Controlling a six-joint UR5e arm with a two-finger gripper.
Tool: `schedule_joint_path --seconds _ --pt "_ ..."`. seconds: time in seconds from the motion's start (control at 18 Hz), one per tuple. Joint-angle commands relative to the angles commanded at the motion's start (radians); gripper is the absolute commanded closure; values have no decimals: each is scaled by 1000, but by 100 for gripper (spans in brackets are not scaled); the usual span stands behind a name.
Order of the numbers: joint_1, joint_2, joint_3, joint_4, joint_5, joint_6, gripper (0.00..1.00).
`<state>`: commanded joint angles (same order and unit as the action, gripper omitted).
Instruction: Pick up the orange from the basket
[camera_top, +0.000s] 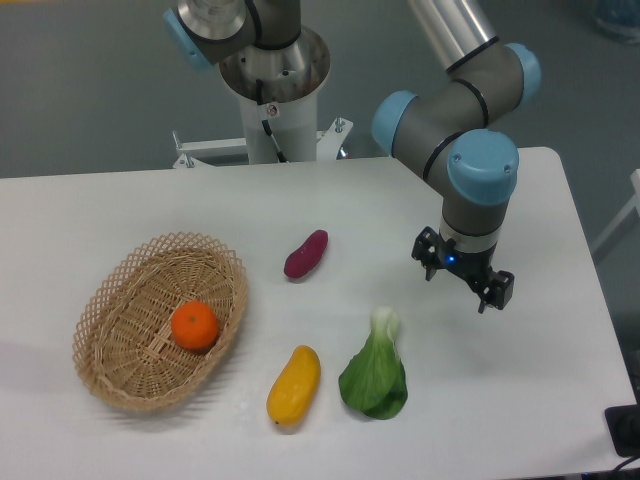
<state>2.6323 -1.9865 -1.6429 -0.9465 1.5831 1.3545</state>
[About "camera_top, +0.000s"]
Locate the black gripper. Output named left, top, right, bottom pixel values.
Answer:
left=411, top=227, right=515, bottom=314

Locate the orange fruit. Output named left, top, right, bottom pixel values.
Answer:
left=171, top=300, right=220, bottom=350

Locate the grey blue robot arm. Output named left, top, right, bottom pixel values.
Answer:
left=164, top=1, right=541, bottom=309

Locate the woven wicker basket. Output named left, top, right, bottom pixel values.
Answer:
left=72, top=232, right=249, bottom=412

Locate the green bok choy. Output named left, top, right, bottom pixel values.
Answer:
left=338, top=306, right=408, bottom=420

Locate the purple sweet potato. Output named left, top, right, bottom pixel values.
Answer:
left=283, top=229, right=329, bottom=280

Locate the yellow mango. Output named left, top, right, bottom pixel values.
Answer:
left=266, top=345, right=321, bottom=427

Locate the black device at table edge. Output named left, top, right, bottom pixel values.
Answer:
left=604, top=404, right=639, bottom=457

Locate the blue object top right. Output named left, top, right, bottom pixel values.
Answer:
left=591, top=0, right=639, bottom=45

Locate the white frame at right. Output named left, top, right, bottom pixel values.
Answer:
left=590, top=169, right=639, bottom=264

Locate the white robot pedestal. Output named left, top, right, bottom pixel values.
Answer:
left=173, top=27, right=353, bottom=168

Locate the black cable on pedestal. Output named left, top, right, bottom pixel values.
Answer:
left=254, top=78, right=290, bottom=164

